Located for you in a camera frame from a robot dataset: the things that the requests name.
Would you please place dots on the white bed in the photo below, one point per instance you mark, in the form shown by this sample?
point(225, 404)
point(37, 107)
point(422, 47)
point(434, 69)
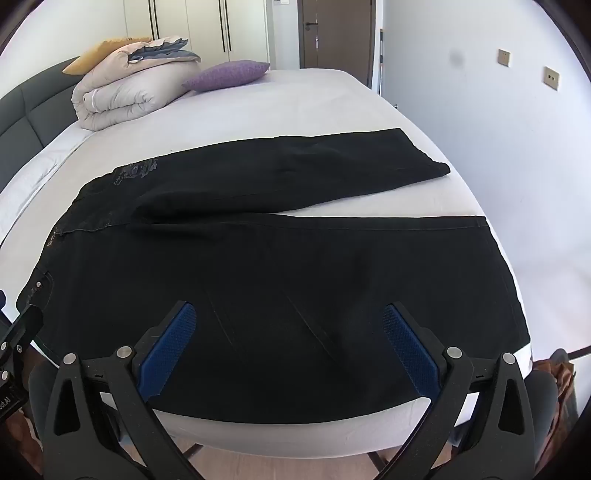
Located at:
point(300, 101)

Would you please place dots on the folded beige duvet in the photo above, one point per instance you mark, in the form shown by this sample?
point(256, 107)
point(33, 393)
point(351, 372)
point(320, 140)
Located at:
point(115, 92)

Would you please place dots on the thin pole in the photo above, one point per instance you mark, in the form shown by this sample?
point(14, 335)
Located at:
point(381, 60)

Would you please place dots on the black pants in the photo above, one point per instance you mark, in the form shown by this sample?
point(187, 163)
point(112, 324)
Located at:
point(277, 277)

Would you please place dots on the blue grey folded cloth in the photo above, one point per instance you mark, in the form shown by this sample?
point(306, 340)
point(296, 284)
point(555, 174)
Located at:
point(180, 55)

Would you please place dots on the beige wall socket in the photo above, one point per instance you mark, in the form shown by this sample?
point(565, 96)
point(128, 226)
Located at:
point(503, 57)
point(551, 78)

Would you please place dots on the brown bag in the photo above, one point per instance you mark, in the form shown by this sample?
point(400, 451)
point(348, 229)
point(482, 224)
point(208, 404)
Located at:
point(561, 378)

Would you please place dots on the person's grey clothed leg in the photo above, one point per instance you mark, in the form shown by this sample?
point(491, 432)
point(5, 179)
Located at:
point(542, 401)

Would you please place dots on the purple pillow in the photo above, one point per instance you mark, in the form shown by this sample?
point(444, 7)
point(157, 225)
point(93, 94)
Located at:
point(226, 74)

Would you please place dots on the brown wooden door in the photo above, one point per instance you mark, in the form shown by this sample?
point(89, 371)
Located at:
point(341, 37)

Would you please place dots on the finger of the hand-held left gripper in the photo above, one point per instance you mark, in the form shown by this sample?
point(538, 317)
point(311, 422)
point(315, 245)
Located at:
point(27, 327)

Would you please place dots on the yellow pillow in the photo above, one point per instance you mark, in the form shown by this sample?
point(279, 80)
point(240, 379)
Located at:
point(92, 57)

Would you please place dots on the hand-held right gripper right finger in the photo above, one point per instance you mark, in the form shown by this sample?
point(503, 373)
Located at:
point(411, 355)

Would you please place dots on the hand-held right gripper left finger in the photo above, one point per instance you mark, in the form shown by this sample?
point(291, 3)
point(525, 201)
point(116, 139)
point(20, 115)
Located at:
point(168, 355)

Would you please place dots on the white wardrobe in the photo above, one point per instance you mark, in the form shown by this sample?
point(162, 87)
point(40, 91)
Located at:
point(203, 27)

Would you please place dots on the grey padded headboard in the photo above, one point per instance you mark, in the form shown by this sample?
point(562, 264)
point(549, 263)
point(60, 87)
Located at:
point(23, 115)

